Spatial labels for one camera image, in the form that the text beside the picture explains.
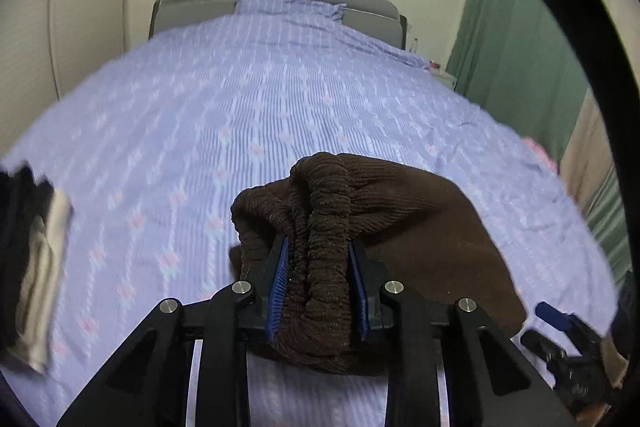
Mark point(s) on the cream folded garment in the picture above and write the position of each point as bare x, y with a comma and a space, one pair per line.
45, 248

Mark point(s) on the black folded garment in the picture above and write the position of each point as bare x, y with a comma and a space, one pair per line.
23, 200

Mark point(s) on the purple floral pillow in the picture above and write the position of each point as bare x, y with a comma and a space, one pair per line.
290, 7

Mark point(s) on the white bedside table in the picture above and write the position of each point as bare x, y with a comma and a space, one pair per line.
442, 76

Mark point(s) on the beige curtain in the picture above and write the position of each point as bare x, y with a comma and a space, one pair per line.
587, 158

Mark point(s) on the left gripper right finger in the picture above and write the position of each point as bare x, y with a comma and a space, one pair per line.
366, 277

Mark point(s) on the brown corduroy pants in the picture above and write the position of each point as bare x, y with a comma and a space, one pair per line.
419, 225

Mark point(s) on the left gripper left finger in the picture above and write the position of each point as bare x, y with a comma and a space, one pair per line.
266, 283

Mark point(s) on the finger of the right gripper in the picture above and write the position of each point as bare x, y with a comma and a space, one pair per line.
559, 320
541, 346

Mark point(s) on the pink crumpled cloth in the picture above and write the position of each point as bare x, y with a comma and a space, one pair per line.
539, 151

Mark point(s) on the green curtain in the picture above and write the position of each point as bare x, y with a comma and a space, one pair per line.
512, 59

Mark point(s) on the purple floral bed sheet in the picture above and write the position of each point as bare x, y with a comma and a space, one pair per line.
153, 148

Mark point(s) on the white louvered wardrobe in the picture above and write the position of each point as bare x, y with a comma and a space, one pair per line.
47, 48

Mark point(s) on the grey padded headboard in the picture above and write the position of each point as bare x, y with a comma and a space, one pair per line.
379, 19

